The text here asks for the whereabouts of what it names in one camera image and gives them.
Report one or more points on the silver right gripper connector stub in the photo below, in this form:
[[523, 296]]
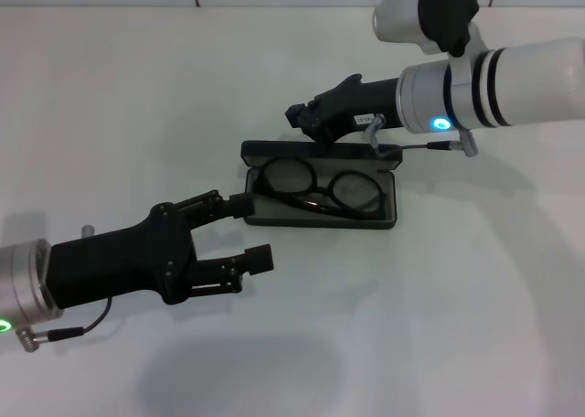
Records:
[[375, 123]]

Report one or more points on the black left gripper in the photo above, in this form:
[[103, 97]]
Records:
[[119, 261]]

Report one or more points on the silver gripper connector stub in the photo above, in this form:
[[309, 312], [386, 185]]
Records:
[[88, 230], [375, 123]]

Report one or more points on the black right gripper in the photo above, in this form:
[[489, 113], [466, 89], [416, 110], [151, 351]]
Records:
[[370, 99]]

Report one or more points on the black round-frame glasses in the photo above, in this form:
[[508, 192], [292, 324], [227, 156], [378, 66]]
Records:
[[322, 193]]

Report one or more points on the black glasses case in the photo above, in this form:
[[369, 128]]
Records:
[[274, 222]]

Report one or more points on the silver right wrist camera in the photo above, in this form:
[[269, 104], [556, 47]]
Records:
[[397, 14]]

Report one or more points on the silver left gripper connector stub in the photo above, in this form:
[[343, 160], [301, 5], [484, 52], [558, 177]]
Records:
[[88, 230]]

